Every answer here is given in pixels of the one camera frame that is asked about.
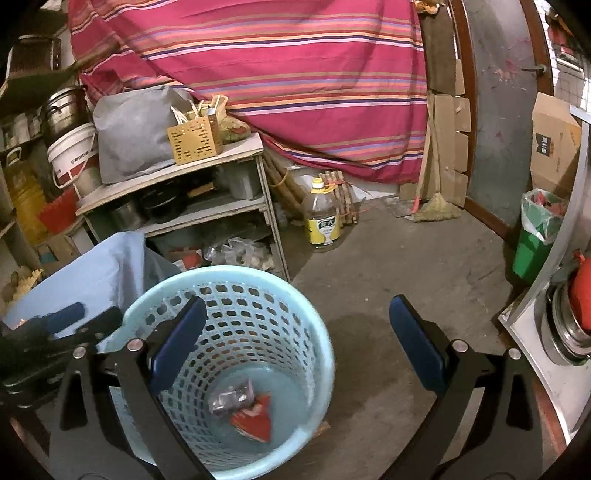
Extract grey plastic container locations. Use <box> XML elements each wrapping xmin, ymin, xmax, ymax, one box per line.
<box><xmin>226</xmin><ymin>166</ymin><xmax>262</xmax><ymax>201</ymax></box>

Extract clear bag of food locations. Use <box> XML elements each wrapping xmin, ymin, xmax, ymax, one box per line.
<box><xmin>219</xmin><ymin>113</ymin><xmax>252</xmax><ymax>144</ymax></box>

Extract pile of clear plastic bags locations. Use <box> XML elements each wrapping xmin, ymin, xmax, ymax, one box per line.
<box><xmin>203</xmin><ymin>237</ymin><xmax>273</xmax><ymax>271</ymax></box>

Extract wooden chopstick holder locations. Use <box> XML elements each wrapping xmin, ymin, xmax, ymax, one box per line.
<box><xmin>166</xmin><ymin>115</ymin><xmax>223</xmax><ymax>165</ymax></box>

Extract white bin liner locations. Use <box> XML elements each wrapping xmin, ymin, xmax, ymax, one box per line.
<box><xmin>521</xmin><ymin>188</ymin><xmax>570</xmax><ymax>245</ymax></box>

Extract wooden wall shelf unit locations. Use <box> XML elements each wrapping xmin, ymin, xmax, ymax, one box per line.
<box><xmin>0</xmin><ymin>37</ymin><xmax>84</xmax><ymax>278</ymax></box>

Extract yellow oil jug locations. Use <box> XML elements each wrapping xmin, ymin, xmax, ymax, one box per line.
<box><xmin>7</xmin><ymin>148</ymin><xmax>49</xmax><ymax>245</ymax></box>

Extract light blue cloth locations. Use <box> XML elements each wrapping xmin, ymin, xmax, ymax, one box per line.
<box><xmin>2</xmin><ymin>231</ymin><xmax>178</xmax><ymax>344</ymax></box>

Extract bundle of wooden chopsticks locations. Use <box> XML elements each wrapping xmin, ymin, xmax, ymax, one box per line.
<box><xmin>170</xmin><ymin>95</ymin><xmax>227</xmax><ymax>124</ymax></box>

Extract grey fabric bag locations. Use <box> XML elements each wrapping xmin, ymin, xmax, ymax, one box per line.
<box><xmin>92</xmin><ymin>84</ymin><xmax>195</xmax><ymax>184</ymax></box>

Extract red plastic dustpan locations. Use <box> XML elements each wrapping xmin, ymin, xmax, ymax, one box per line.
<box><xmin>38</xmin><ymin>189</ymin><xmax>79</xmax><ymax>234</ymax></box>

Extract red printed wrapper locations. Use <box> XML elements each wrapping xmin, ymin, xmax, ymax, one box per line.
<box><xmin>231</xmin><ymin>393</ymin><xmax>273</xmax><ymax>443</ymax></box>

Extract large metal pot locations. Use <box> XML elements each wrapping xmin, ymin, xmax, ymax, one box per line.
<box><xmin>41</xmin><ymin>87</ymin><xmax>93</xmax><ymax>144</ymax></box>

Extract red plastic container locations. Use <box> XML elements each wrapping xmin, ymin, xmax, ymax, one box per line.
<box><xmin>568</xmin><ymin>251</ymin><xmax>591</xmax><ymax>330</ymax></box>

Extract brown cardboard box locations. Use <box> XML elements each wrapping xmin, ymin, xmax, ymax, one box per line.
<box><xmin>531</xmin><ymin>92</ymin><xmax>583</xmax><ymax>199</ymax></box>

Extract white plastic bucket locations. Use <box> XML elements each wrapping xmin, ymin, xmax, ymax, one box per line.
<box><xmin>47</xmin><ymin>122</ymin><xmax>101</xmax><ymax>199</ymax></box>

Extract light blue plastic mesh basket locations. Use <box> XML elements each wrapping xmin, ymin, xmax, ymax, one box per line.
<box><xmin>108</xmin><ymin>265</ymin><xmax>335</xmax><ymax>478</ymax></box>

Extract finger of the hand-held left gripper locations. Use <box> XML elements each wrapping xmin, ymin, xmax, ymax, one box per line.
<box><xmin>30</xmin><ymin>302</ymin><xmax>87</xmax><ymax>335</ymax></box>
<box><xmin>76</xmin><ymin>308</ymin><xmax>124</xmax><ymax>344</ymax></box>

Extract clear crumpled plastic wrapper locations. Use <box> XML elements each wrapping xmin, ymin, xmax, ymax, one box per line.
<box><xmin>208</xmin><ymin>379</ymin><xmax>254</xmax><ymax>416</ymax></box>

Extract stacked steel pots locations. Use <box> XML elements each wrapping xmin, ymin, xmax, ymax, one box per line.
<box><xmin>540</xmin><ymin>277</ymin><xmax>591</xmax><ymax>365</ymax></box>

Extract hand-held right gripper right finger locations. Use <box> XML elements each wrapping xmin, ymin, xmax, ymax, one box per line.
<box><xmin>383</xmin><ymin>294</ymin><xmax>546</xmax><ymax>480</ymax></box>

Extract red and white bag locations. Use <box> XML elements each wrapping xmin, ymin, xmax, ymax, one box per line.
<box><xmin>168</xmin><ymin>249</ymin><xmax>204</xmax><ymax>273</ymax></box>

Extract clear bottle with yellow label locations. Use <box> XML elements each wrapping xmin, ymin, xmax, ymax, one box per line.
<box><xmin>302</xmin><ymin>178</ymin><xmax>345</xmax><ymax>252</ymax></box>

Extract green plastic bin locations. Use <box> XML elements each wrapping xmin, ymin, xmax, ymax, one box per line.
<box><xmin>512</xmin><ymin>188</ymin><xmax>570</xmax><ymax>284</ymax></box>

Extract wooden poles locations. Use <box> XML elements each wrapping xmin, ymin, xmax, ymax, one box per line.
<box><xmin>263</xmin><ymin>152</ymin><xmax>305</xmax><ymax>222</ymax></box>

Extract white metal-edged table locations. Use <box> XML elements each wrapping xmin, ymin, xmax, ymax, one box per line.
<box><xmin>498</xmin><ymin>106</ymin><xmax>591</xmax><ymax>457</ymax></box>

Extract bundle of wooden slats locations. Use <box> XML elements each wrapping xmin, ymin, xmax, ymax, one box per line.
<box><xmin>318</xmin><ymin>171</ymin><xmax>361</xmax><ymax>227</ymax></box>

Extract grey door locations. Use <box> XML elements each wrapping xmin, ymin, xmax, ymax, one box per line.
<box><xmin>450</xmin><ymin>0</ymin><xmax>555</xmax><ymax>245</ymax></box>

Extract red striped cloth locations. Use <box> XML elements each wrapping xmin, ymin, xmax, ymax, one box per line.
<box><xmin>68</xmin><ymin>0</ymin><xmax>428</xmax><ymax>183</ymax></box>

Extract straw broom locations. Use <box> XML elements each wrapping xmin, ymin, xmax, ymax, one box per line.
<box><xmin>413</xmin><ymin>92</ymin><xmax>462</xmax><ymax>223</ymax></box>

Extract wooden shelf table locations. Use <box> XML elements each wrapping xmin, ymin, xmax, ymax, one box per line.
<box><xmin>76</xmin><ymin>131</ymin><xmax>291</xmax><ymax>282</ymax></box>

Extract wooden stick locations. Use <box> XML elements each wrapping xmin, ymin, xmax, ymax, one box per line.
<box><xmin>69</xmin><ymin>41</ymin><xmax>121</xmax><ymax>75</ymax></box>

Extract yellow crumpled bag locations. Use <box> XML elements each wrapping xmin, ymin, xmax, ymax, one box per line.
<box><xmin>0</xmin><ymin>270</ymin><xmax>42</xmax><ymax>315</ymax></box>

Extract flattened cardboard sheets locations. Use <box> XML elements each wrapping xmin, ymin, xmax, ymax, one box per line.
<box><xmin>427</xmin><ymin>60</ymin><xmax>472</xmax><ymax>208</ymax></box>

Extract black pan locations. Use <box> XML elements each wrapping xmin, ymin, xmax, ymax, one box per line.
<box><xmin>139</xmin><ymin>182</ymin><xmax>190</xmax><ymax>222</ymax></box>

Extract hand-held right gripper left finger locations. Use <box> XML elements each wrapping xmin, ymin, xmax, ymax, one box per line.
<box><xmin>48</xmin><ymin>295</ymin><xmax>215</xmax><ymax>480</ymax></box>

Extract small steel pot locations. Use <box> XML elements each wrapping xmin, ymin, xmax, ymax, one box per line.
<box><xmin>108</xmin><ymin>198</ymin><xmax>144</xmax><ymax>232</ymax></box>

